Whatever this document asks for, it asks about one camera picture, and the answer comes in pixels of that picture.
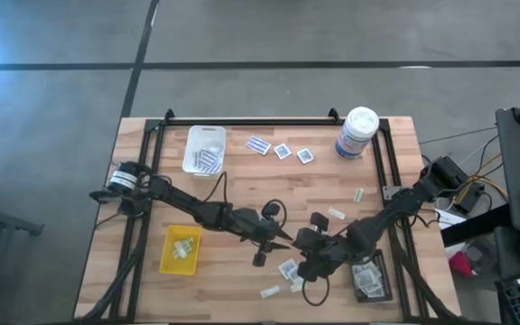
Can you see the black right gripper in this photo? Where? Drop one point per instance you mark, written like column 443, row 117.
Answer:
column 327, row 253

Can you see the black plastic basket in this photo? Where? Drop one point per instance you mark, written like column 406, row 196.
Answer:
column 384, row 271

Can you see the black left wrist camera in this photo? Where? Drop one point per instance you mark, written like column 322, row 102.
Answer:
column 272, row 210

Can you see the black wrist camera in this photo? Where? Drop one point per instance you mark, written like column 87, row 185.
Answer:
column 319, row 221
column 272, row 210

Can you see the white plastic bin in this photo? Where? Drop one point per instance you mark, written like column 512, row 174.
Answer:
column 197, row 135

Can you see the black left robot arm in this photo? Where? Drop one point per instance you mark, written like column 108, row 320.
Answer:
column 179, row 198

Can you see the small pale green packet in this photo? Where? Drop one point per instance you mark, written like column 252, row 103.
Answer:
column 358, row 195

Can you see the white box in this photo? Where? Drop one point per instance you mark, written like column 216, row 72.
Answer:
column 449, row 219

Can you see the small crumpled white packet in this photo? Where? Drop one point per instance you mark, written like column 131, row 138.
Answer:
column 270, row 291

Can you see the black equipment stand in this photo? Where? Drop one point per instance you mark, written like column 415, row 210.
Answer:
column 7, row 222

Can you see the long white bandage packet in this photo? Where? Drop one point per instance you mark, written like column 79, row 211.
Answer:
column 178, row 251
column 337, row 213

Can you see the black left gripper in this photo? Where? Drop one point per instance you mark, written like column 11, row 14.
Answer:
column 251, row 223

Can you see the yellow plastic basket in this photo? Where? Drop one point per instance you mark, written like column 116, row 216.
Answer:
column 169, row 266

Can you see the blue striped bandage packet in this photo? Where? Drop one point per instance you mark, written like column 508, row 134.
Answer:
column 216, row 168
column 212, row 155
column 198, row 159
column 206, row 161
column 258, row 145

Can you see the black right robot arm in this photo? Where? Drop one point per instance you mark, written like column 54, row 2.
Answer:
column 391, row 212

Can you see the white disinfectant wipes canister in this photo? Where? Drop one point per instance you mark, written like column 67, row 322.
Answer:
column 357, row 131

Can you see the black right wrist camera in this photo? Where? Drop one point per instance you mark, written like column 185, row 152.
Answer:
column 319, row 221

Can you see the black power adapter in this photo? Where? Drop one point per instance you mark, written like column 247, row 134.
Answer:
column 470, row 201

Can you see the red object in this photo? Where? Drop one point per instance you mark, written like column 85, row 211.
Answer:
column 461, row 264

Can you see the green striped white packet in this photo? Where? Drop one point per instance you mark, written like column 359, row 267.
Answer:
column 188, row 246

